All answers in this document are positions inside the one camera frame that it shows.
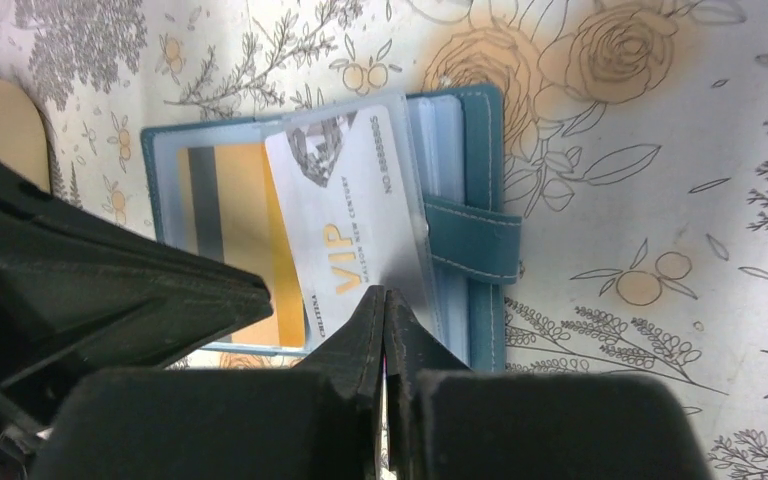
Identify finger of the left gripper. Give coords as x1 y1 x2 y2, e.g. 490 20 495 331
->
0 163 272 424

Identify blue leather card holder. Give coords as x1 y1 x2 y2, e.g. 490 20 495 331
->
141 84 522 372

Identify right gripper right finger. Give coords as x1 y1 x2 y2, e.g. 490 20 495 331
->
383 290 710 479

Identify white VIP credit card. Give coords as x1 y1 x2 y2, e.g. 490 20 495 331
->
265 96 441 343

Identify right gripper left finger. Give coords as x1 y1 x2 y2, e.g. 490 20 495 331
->
30 286 386 479

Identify beige oval tray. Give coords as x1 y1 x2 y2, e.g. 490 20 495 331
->
0 79 51 193

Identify floral patterned table mat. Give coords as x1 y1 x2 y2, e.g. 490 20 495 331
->
0 1 768 479

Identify gold striped credit card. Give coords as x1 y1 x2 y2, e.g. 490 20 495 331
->
177 143 306 348

